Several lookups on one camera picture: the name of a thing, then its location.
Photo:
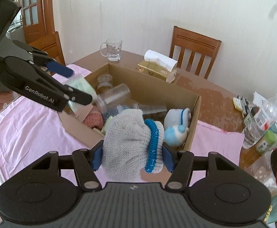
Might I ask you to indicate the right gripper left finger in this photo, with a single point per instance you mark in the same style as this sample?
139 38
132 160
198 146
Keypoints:
86 162

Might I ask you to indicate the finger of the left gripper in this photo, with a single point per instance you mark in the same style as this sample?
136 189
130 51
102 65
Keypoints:
77 96
57 68

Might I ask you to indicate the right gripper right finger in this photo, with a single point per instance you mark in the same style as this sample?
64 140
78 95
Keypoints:
180 165

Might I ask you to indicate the green tissue pack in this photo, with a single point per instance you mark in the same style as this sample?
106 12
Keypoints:
80 83
106 125

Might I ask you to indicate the white blue knitted glove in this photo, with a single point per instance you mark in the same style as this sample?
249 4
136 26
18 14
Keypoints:
131 144

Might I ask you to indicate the dark jar clear lid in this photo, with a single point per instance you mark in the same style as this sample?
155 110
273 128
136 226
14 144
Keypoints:
153 112

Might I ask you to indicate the wooden chair left side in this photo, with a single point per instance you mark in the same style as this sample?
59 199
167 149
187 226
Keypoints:
52 45

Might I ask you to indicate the red white yarn roll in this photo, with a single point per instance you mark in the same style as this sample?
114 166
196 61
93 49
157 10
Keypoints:
94 119

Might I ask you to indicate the small glass jar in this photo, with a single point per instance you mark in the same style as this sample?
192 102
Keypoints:
104 82

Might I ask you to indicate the clear plastic jar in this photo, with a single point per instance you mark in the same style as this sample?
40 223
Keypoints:
112 97

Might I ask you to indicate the brown cardboard box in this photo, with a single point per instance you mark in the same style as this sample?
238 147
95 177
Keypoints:
145 90

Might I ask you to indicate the blue white plush toy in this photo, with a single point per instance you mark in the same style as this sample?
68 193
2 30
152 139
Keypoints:
176 126

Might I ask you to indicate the clear glass mug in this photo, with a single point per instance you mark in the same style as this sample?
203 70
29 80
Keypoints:
111 49

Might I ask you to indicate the wooden door with panes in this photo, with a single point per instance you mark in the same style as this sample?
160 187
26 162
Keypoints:
36 18

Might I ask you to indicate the pink table cloth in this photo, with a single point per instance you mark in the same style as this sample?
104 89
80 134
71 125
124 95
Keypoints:
28 130

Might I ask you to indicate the gold tissue box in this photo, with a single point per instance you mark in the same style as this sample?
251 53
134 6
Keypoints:
159 66

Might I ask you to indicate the green lid small jar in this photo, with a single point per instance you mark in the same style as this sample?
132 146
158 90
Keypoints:
266 142

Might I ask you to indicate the clear plastic water bottle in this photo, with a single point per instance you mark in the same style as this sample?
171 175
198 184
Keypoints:
261 122

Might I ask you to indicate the wooden chair behind table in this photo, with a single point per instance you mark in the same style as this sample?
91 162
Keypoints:
196 43

